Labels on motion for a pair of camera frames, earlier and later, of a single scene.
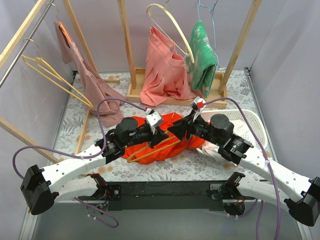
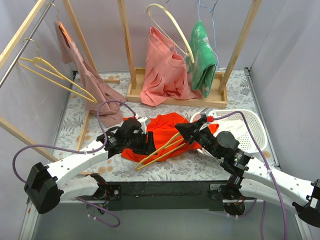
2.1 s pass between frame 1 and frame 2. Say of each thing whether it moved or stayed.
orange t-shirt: stayed
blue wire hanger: stayed
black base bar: stayed
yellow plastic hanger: moved
